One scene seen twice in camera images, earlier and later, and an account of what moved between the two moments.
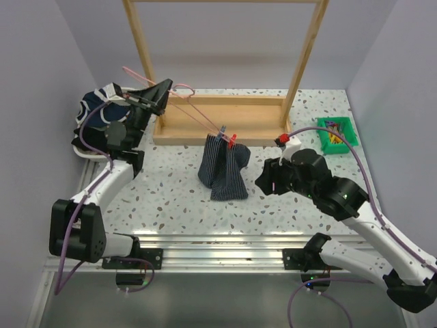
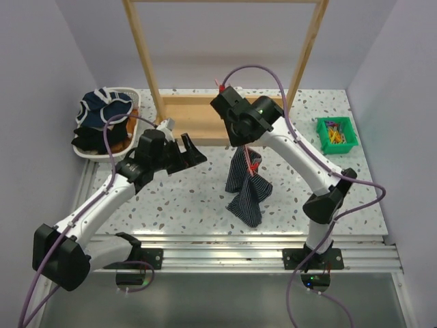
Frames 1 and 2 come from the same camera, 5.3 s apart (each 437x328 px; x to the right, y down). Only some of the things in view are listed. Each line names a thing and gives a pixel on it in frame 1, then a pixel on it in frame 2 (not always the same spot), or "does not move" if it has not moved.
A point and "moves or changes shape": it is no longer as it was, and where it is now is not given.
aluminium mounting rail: x=232 y=254 does not move
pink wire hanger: x=170 y=104 to x=248 y=160
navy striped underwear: x=220 y=169 to x=243 y=178
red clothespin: x=232 y=141 moves or changes shape
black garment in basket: x=93 y=137 does not move
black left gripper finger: x=157 y=94 to x=194 y=156
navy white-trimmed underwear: x=103 y=116 does not move
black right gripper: x=272 y=173 to x=235 y=141
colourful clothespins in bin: x=336 y=128 does not move
